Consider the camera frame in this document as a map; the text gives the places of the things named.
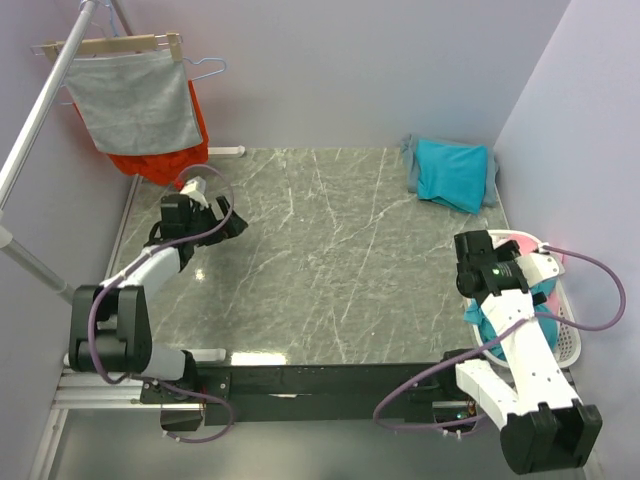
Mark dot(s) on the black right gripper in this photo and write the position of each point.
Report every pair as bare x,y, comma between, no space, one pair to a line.
507,251

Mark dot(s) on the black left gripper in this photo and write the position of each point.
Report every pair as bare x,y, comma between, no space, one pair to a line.
234,227

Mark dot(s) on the turquoise t shirt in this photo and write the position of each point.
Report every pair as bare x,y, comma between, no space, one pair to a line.
545,301
452,175

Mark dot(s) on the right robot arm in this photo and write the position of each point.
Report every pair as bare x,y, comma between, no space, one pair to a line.
543,423

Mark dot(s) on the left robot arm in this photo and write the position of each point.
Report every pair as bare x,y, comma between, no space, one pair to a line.
110,332

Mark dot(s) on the pink t shirt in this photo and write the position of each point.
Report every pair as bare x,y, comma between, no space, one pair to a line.
525,244

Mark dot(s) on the white rack foot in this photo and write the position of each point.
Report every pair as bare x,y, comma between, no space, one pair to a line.
237,151

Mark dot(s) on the orange hanging garment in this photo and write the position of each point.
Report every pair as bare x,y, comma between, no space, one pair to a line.
160,160

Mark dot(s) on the folded turquoise t shirt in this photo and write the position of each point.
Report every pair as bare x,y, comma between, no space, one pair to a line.
452,175

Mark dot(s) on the grey hanging cloth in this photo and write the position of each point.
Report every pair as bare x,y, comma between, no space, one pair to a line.
123,70

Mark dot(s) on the black base beam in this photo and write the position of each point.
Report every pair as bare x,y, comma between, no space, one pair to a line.
428,400

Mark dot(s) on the wooden clip hanger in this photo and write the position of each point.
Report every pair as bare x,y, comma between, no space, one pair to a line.
57,51

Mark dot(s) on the metal clothes rack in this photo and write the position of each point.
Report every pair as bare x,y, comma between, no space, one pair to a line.
61,200

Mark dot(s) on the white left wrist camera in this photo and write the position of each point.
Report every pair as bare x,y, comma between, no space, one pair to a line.
195,189

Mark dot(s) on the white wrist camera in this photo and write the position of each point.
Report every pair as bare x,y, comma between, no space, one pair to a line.
195,189
539,267

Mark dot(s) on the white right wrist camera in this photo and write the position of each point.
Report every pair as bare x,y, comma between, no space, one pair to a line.
539,267

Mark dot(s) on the aluminium rail frame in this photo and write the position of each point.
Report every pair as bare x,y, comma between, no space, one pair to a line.
95,390

